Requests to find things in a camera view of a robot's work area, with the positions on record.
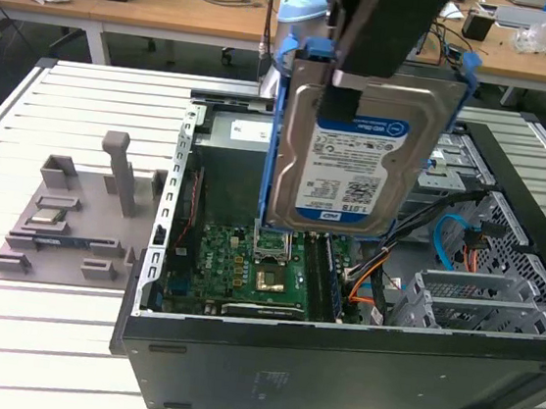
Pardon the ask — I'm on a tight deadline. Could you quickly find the orange power wire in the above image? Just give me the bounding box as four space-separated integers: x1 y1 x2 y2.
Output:
460 221 508 277

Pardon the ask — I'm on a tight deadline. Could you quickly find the grey parts rack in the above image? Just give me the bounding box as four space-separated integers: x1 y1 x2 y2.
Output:
0 118 173 299

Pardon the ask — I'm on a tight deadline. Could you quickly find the grey power supply unit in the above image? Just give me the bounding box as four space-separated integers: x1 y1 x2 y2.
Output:
186 109 283 215

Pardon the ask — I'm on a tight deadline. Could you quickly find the locking lever wire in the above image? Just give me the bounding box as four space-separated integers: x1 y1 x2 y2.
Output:
284 229 298 263

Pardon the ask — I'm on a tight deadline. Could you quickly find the installed RAM stick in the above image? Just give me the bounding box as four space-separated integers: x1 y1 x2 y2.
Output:
318 234 353 321

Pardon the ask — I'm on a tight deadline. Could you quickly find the red thin wire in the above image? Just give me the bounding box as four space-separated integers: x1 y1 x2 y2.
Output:
172 164 207 251

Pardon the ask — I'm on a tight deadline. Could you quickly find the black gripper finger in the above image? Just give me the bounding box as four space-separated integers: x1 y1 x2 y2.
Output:
314 0 451 134

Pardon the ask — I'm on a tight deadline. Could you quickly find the clear plastic bag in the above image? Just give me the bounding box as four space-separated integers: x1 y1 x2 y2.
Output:
510 19 546 57

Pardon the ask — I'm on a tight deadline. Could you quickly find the wooden desk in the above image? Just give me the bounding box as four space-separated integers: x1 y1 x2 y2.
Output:
0 0 546 93

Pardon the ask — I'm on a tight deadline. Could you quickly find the small black container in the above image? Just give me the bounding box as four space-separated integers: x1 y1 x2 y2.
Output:
460 11 498 43

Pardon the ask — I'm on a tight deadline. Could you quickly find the hard disk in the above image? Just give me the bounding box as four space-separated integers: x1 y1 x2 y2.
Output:
255 30 484 253

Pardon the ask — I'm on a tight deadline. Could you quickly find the flat grey box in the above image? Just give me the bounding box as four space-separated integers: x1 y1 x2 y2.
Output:
493 3 546 32

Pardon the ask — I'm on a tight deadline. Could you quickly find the blue data wire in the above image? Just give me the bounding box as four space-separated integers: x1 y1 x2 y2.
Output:
430 213 466 274

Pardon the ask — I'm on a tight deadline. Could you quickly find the black cable bundle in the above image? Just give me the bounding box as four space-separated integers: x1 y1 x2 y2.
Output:
342 174 496 301

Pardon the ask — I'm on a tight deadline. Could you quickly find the silver CPU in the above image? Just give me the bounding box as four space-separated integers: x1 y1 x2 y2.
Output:
28 208 67 227

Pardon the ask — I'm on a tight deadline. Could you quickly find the green motherboard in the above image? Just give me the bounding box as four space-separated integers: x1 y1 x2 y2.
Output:
160 215 354 330

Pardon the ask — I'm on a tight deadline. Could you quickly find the orange data wire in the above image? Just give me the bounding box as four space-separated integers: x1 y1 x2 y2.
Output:
348 260 388 308

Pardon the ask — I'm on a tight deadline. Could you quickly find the black PC case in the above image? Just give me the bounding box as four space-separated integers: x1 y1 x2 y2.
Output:
101 80 546 409

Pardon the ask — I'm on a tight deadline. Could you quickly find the grey disk bay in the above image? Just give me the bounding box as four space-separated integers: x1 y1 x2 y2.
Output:
389 262 546 345

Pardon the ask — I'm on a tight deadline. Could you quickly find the black graphics card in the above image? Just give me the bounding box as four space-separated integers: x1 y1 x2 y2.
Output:
219 295 306 325

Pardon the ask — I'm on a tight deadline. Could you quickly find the CPU socket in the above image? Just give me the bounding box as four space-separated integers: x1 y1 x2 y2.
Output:
252 260 293 297

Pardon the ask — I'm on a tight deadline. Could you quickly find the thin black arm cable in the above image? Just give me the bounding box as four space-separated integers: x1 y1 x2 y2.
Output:
255 0 278 86

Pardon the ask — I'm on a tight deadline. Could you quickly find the grey drive cage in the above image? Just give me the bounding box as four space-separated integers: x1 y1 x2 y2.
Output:
398 126 502 216

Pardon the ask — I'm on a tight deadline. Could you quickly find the metal socket cover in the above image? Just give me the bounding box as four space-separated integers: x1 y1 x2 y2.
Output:
250 222 297 266

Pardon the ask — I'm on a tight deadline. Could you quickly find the black RAM slot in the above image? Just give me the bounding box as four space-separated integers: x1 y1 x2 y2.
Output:
297 232 333 321

